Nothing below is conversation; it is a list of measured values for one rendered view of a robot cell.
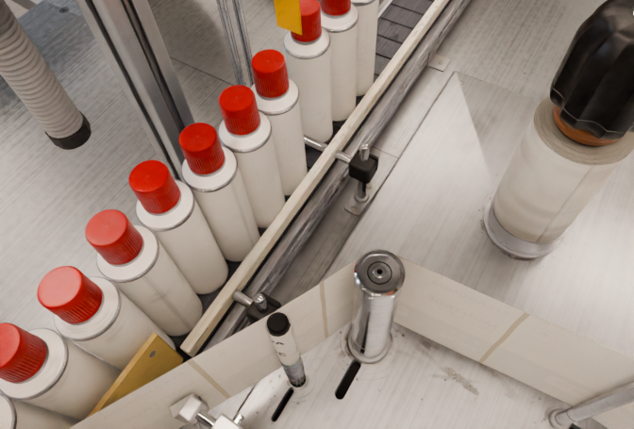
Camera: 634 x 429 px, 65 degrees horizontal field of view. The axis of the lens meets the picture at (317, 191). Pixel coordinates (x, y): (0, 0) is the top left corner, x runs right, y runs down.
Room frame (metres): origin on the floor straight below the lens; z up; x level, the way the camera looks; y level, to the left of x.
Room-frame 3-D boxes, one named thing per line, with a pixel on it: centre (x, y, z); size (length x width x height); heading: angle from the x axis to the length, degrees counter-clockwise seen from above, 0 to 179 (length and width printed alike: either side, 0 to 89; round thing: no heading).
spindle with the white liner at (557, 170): (0.27, -0.24, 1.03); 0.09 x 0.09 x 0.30
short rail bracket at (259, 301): (0.18, 0.08, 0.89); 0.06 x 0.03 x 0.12; 55
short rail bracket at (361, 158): (0.35, -0.06, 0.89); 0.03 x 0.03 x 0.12; 55
